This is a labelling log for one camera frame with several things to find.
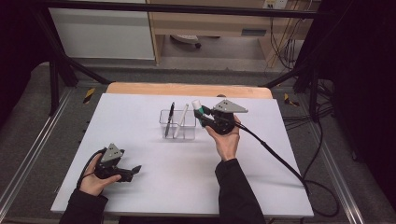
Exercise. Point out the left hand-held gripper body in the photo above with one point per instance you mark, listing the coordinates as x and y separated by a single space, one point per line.
110 154

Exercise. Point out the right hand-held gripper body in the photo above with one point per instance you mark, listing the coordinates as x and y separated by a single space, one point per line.
222 121

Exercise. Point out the white green glue stick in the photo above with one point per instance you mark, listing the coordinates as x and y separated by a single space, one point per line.
196 104

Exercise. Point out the clear plastic organizer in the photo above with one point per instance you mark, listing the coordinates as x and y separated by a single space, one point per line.
186 130

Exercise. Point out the white pen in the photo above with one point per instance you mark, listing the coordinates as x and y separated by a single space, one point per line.
182 121

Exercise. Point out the black pen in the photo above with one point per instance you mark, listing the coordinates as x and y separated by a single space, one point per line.
170 118

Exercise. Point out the person's right hand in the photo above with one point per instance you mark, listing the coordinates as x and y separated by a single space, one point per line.
227 144

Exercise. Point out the person's left hand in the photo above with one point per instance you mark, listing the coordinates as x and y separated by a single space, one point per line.
93 185

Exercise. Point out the wooden table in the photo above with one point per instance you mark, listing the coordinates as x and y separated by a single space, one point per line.
186 89

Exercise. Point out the yellow black tape marker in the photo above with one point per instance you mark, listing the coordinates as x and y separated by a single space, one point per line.
290 100
89 95

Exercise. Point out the office chair base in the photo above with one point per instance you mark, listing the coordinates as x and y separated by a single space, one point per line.
186 39

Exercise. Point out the light wooden desk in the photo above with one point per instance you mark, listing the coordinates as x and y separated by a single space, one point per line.
218 23

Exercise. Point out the black metal stand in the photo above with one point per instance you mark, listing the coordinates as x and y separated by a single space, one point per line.
306 74
54 81

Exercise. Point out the white cabinet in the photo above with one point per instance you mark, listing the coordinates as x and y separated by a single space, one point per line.
99 34

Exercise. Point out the white power strip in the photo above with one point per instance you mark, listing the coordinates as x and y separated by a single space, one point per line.
275 3

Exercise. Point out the aluminium rail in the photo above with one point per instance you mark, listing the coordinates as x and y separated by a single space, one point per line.
339 183
31 146

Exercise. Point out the black metal frame bar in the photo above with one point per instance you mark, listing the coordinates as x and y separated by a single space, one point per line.
186 8

